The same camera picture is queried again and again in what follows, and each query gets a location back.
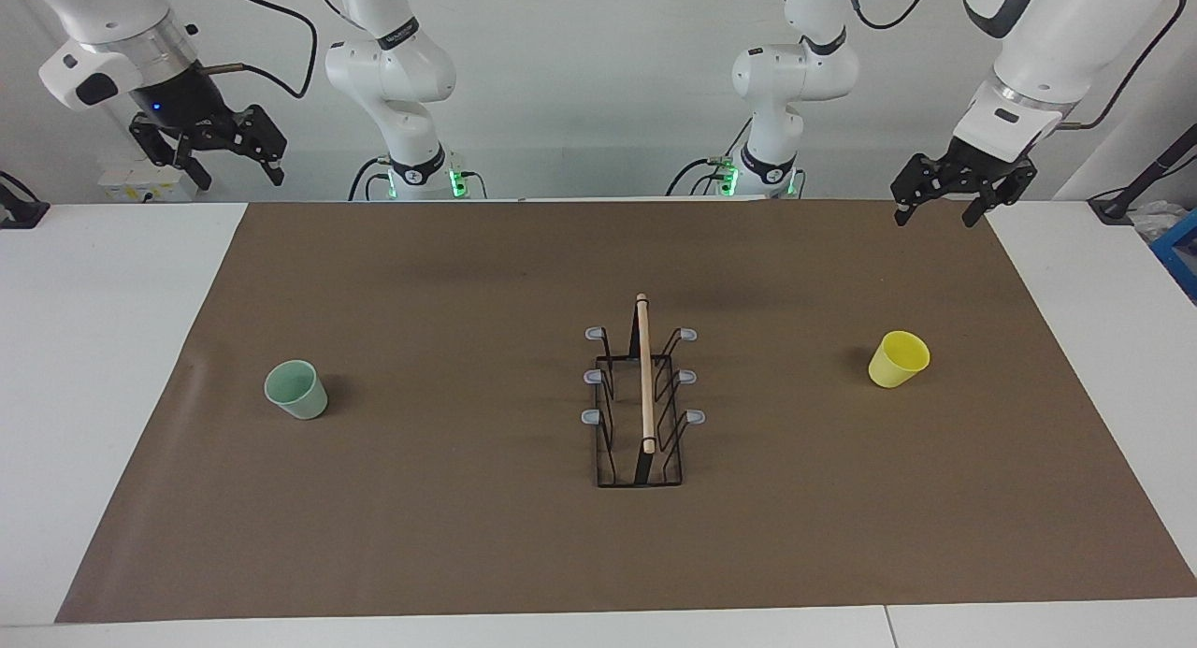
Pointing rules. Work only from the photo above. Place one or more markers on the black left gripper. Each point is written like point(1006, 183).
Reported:
point(982, 166)

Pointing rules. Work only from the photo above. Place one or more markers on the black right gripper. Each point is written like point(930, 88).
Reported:
point(187, 106)

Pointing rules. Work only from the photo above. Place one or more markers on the yellow plastic cup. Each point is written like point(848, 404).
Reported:
point(898, 358)

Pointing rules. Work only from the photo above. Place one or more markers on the green plastic cup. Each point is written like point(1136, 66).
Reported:
point(299, 391)

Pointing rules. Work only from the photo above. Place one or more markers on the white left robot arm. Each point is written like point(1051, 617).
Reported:
point(795, 73)

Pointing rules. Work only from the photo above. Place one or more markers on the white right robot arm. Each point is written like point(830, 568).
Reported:
point(393, 68)

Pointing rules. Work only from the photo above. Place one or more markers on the crumpled clear plastic bag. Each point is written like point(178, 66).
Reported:
point(1160, 220)

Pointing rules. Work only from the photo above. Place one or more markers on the blue box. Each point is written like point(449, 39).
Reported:
point(1180, 255)

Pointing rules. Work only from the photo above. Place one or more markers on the brown table mat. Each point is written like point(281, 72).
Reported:
point(468, 536)

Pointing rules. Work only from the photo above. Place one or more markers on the black camera stand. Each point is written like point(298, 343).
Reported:
point(1113, 207)

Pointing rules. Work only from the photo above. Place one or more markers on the black clamp mount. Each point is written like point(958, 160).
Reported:
point(19, 213)

